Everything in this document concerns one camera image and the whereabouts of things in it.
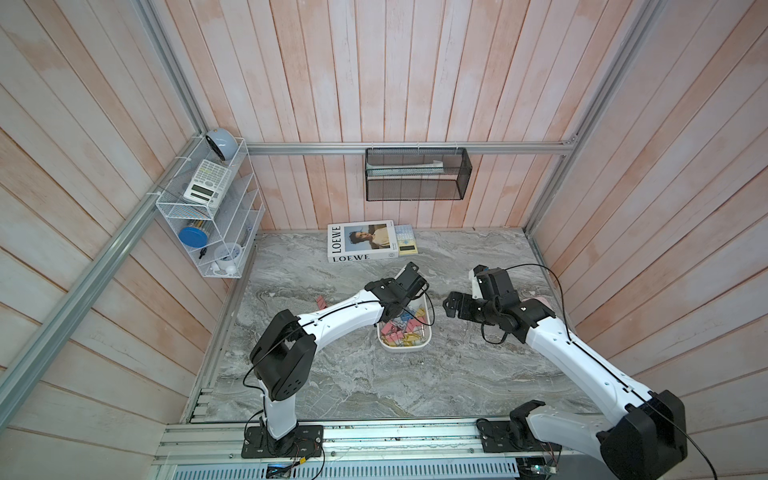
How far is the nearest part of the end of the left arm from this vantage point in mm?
626

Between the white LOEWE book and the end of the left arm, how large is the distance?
1.40ft

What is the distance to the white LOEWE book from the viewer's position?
112 centimetres
